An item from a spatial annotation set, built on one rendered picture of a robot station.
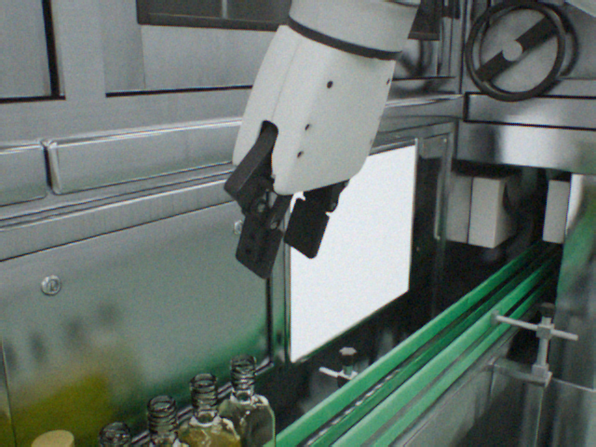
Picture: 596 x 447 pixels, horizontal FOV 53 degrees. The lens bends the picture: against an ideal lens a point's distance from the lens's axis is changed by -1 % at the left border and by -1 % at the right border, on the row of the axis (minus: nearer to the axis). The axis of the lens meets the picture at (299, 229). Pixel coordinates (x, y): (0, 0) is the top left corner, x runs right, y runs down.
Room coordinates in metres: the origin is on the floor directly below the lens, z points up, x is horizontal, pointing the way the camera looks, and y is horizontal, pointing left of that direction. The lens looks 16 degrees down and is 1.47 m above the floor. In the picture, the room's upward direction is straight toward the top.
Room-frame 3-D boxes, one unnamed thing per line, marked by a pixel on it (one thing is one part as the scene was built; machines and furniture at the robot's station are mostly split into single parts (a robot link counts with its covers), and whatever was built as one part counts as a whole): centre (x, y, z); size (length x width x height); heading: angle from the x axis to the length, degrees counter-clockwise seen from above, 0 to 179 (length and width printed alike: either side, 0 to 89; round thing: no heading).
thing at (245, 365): (0.62, 0.06, 1.12); 0.03 x 0.03 x 0.05
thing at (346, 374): (0.91, -0.06, 0.94); 0.07 x 0.04 x 0.13; 52
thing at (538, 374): (1.10, -0.47, 0.90); 0.17 x 0.05 x 0.22; 52
